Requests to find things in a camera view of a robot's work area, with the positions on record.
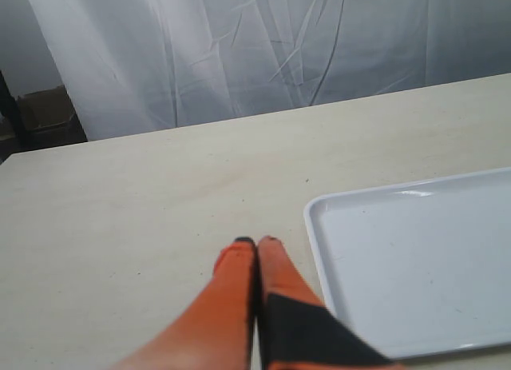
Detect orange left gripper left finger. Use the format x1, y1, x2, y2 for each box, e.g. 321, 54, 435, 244
112, 237, 258, 369

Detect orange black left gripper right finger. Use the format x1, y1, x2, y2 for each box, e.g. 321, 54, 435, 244
258, 237, 395, 369

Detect white rectangular plastic tray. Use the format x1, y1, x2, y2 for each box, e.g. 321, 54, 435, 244
303, 168, 510, 359

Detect brown cardboard box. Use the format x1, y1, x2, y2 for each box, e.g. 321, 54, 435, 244
17, 86, 87, 149

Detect white wrinkled backdrop curtain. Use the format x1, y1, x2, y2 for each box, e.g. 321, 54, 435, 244
29, 0, 510, 141

